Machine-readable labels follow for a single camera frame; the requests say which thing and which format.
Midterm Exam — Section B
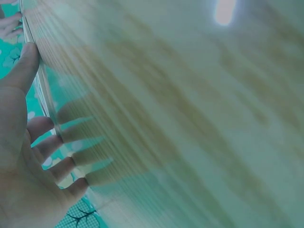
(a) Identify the person's left hand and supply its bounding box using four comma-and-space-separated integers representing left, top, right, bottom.
0, 42, 89, 228

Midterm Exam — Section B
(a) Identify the person's right hand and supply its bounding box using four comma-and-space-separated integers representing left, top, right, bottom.
0, 11, 24, 40

